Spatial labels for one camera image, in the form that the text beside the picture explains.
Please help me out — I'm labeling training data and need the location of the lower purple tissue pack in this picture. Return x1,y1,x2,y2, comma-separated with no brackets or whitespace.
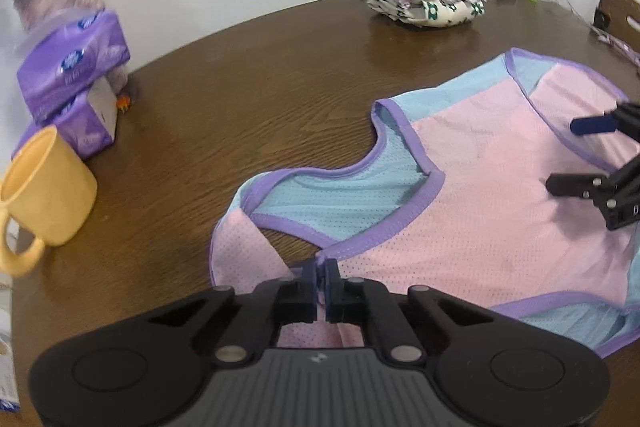
11,78,118,159

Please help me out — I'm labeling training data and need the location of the folded green flower garment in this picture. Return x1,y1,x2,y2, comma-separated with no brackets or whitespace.
367,0,485,28

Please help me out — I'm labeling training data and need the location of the yellow ceramic mug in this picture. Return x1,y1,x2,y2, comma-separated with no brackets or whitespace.
1,126,98,277

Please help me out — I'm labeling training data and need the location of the pink blue mesh vest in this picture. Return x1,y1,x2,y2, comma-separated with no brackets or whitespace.
209,49,639,356

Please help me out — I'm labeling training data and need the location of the purple tissue pack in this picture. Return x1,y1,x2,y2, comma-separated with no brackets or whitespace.
11,78,118,159
16,9,130,122

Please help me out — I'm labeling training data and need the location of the upper purple tissue pack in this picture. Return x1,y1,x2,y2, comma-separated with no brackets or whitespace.
16,9,130,122

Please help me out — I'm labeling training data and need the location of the purple textured vase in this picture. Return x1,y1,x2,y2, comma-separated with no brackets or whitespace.
14,0,122,61

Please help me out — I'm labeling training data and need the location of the wooden chair back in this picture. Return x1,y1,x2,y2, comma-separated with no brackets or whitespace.
598,0,639,52

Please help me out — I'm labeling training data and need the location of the black phone holder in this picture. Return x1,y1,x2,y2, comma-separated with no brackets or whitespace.
593,8,611,31

